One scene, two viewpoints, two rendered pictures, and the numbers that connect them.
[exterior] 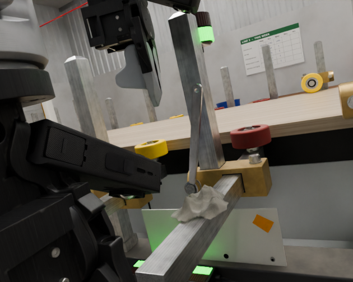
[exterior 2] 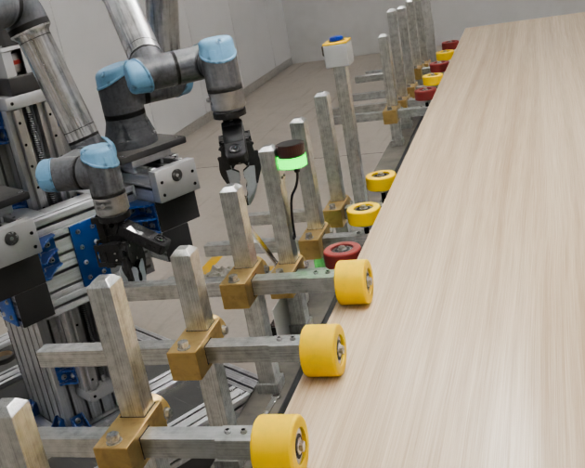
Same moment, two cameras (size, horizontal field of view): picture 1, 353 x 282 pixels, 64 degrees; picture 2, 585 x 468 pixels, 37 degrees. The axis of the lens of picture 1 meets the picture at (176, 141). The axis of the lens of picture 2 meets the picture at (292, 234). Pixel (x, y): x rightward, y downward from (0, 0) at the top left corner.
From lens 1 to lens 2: 1.90 m
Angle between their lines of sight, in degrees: 77
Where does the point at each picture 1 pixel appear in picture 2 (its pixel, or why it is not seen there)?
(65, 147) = (123, 232)
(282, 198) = not seen: hidden behind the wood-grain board
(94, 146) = (131, 234)
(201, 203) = (216, 272)
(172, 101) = not seen: outside the picture
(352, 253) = (290, 373)
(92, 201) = (123, 247)
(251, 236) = (281, 320)
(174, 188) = not seen: hidden behind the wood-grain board
